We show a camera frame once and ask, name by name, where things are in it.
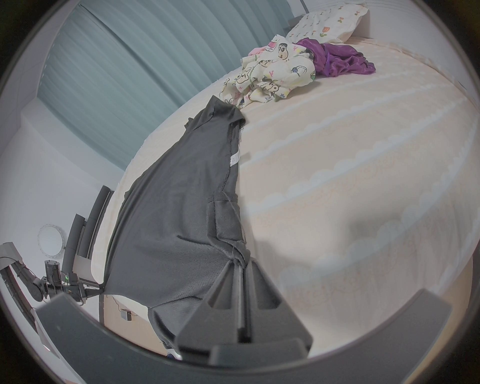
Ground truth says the blue-green curtain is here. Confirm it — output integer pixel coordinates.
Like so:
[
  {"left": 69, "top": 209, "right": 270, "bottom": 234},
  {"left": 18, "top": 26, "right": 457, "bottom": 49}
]
[
  {"left": 37, "top": 5, "right": 196, "bottom": 173},
  {"left": 84, "top": 0, "right": 306, "bottom": 102}
]

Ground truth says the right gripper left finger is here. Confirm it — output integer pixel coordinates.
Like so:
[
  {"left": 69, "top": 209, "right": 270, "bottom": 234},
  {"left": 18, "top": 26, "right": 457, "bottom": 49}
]
[{"left": 176, "top": 260, "right": 244, "bottom": 355}]

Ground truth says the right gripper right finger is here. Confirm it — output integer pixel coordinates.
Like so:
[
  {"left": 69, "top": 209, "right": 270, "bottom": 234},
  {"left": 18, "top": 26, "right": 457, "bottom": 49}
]
[{"left": 244, "top": 258, "right": 314, "bottom": 353}]

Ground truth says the black chest of drawers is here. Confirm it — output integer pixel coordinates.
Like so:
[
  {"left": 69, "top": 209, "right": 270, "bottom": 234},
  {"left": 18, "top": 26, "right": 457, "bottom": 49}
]
[{"left": 62, "top": 185, "right": 115, "bottom": 282}]

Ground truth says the white printed pyjama top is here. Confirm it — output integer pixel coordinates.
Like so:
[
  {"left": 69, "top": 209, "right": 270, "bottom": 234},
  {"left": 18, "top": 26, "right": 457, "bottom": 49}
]
[{"left": 219, "top": 34, "right": 317, "bottom": 109}]

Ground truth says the purple garment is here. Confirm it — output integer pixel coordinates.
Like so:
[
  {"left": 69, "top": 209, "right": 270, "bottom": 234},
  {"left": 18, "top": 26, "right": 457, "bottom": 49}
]
[{"left": 298, "top": 37, "right": 376, "bottom": 79}]

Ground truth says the bed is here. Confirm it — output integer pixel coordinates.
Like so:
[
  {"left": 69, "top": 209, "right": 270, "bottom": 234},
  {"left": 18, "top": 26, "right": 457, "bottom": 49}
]
[{"left": 92, "top": 0, "right": 479, "bottom": 362}]

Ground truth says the white printed pillow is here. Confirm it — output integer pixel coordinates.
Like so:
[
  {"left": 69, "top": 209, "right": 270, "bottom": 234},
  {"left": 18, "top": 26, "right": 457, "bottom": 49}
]
[{"left": 287, "top": 3, "right": 370, "bottom": 44}]

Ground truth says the black T-shirt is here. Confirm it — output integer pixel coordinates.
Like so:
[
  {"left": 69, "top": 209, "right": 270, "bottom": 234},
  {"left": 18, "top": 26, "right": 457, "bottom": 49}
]
[{"left": 103, "top": 95, "right": 252, "bottom": 349}]

